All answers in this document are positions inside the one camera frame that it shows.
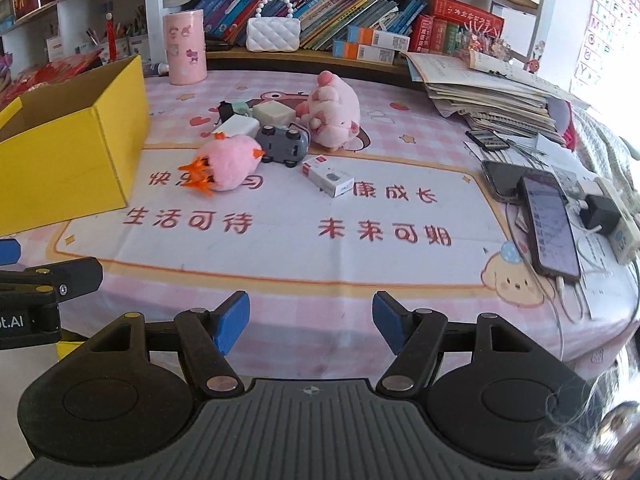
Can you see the grey blanket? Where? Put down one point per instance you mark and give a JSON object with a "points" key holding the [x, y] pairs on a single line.
{"points": [[610, 135]]}

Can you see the wooden bookshelf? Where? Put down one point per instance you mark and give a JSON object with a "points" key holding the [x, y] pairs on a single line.
{"points": [[350, 67]]}

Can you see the red tassel pen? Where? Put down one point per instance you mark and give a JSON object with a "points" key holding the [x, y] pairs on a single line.
{"points": [[111, 40]]}

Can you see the red boxed book set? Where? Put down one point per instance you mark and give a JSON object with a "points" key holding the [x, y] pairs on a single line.
{"points": [[460, 20]]}

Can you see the black small block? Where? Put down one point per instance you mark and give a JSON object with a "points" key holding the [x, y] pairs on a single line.
{"points": [[225, 110]]}

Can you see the white power strip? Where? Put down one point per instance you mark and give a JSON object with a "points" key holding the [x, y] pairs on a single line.
{"points": [[625, 240]]}

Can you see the alphabet wall poster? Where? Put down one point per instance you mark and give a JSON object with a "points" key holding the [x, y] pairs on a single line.
{"points": [[607, 25]]}

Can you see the red festive packets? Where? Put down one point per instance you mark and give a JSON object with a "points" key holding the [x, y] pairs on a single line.
{"points": [[45, 72]]}

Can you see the white box with red label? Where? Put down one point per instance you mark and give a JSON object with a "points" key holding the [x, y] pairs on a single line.
{"points": [[55, 50]]}

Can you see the yellow cardboard box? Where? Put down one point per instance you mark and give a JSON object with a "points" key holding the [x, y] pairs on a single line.
{"points": [[60, 160]]}

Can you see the black charger plug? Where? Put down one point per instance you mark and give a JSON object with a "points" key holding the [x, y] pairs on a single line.
{"points": [[600, 215]]}

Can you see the white rounded box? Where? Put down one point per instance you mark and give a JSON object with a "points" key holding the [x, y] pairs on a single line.
{"points": [[274, 112]]}

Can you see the row of colourful books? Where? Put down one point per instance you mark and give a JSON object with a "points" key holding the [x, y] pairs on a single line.
{"points": [[325, 10]]}

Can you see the grey toy car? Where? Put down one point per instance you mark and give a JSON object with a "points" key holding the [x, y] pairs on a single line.
{"points": [[282, 144]]}

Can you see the white box with red edge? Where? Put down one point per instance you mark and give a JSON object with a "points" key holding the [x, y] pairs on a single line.
{"points": [[327, 176]]}

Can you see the orange and white carton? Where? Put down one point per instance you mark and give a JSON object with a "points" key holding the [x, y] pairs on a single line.
{"points": [[377, 36], [362, 52]]}

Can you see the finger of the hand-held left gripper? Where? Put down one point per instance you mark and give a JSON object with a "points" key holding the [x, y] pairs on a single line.
{"points": [[75, 275], [9, 251]]}

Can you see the dark smartphone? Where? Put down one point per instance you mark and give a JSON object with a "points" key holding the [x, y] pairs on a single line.
{"points": [[500, 177]]}

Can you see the white shelf unit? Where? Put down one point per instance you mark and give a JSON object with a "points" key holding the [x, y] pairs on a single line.
{"points": [[70, 5]]}

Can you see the pink plush chick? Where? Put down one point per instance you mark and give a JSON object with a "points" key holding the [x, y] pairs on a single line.
{"points": [[230, 162]]}

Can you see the black smartphone lit screen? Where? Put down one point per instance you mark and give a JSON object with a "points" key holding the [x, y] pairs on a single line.
{"points": [[550, 225]]}

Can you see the stack of papers and booklets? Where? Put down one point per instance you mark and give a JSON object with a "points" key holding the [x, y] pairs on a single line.
{"points": [[490, 95]]}

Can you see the pen holders with pens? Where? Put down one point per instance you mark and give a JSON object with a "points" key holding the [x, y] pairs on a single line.
{"points": [[132, 40]]}

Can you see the black calculator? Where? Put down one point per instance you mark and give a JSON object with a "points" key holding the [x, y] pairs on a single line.
{"points": [[487, 140]]}

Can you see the mint green small case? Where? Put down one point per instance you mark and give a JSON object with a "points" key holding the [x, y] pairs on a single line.
{"points": [[243, 109]]}

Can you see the pink cylinder container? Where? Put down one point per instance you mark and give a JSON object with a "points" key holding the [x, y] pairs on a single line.
{"points": [[185, 47]]}

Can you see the pink plush pig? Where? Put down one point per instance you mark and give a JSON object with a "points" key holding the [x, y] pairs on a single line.
{"points": [[330, 115]]}

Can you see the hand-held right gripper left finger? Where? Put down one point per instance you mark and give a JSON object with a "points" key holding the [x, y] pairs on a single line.
{"points": [[231, 322]]}

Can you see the white quilted handbag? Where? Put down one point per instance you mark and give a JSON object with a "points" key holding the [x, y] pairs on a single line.
{"points": [[273, 35]]}

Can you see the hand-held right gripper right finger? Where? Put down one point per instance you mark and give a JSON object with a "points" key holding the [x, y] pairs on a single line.
{"points": [[391, 324]]}

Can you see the pink pouch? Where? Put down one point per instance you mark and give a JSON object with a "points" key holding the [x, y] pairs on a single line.
{"points": [[562, 120]]}

